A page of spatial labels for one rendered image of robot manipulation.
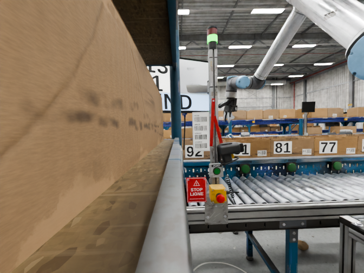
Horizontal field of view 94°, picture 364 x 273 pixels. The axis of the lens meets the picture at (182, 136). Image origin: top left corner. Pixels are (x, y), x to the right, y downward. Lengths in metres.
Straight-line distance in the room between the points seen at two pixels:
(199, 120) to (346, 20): 0.63
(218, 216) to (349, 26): 0.92
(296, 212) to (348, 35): 0.81
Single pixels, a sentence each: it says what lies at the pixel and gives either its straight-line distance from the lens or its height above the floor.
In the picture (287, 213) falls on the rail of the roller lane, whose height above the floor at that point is 0.71.
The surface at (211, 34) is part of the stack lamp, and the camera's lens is 0.97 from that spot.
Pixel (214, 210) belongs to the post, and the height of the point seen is 0.74.
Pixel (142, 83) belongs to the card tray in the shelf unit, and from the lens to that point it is 0.18.
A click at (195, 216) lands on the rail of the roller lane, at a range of 0.97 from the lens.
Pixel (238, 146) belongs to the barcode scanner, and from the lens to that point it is 0.84.
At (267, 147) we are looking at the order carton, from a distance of 1.66.
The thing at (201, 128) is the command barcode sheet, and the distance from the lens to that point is 0.85.
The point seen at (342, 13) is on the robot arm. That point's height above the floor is 1.55.
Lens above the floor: 1.17
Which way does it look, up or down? 3 degrees down
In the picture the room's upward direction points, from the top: 2 degrees counter-clockwise
